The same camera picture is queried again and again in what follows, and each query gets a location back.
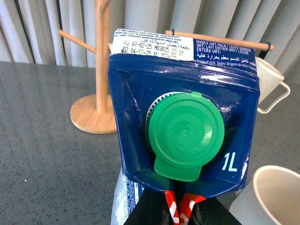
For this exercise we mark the cream ribbed mug right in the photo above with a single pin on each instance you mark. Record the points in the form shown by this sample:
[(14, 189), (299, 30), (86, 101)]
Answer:
[(269, 79)]

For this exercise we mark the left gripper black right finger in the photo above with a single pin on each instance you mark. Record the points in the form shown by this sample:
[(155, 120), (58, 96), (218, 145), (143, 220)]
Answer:
[(211, 212)]

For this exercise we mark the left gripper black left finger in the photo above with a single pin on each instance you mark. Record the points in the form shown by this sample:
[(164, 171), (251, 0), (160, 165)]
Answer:
[(151, 209)]

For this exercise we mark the blue milk carton green cap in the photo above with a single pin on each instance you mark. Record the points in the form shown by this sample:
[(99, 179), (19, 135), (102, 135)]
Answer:
[(185, 111)]

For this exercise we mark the wooden mug tree stand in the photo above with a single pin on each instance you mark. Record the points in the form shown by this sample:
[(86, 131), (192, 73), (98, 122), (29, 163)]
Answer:
[(94, 113)]

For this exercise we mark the white smiley face mug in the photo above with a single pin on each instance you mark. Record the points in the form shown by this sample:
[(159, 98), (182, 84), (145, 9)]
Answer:
[(271, 198)]

